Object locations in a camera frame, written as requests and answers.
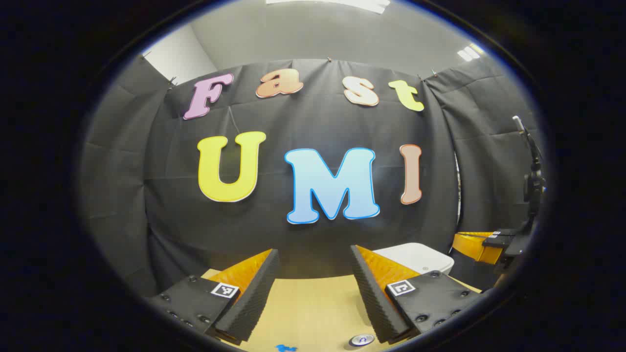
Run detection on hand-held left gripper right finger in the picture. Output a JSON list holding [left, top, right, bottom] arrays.
[[350, 244, 485, 345]]

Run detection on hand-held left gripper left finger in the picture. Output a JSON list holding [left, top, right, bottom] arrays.
[[146, 248, 281, 344]]

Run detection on white desktop garbage bin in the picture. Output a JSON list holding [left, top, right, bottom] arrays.
[[373, 243, 454, 276]]

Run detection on wooden desktop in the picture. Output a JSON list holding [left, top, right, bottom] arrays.
[[201, 268, 482, 352]]

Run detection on black backdrop cloth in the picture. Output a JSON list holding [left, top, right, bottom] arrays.
[[78, 58, 548, 299]]

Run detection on ceiling light panel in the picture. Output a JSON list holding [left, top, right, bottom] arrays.
[[267, 0, 392, 14], [457, 43, 485, 62]]

